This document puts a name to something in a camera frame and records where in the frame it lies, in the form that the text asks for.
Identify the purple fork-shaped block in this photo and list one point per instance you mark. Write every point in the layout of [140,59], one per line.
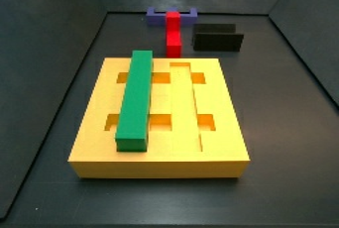
[156,18]

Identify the green long block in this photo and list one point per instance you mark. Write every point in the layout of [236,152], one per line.
[132,124]

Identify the yellow slotted board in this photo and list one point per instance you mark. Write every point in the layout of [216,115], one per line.
[195,139]

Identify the red stepped block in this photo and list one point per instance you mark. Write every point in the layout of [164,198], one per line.
[172,34]

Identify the black angle bracket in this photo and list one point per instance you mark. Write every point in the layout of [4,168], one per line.
[216,38]

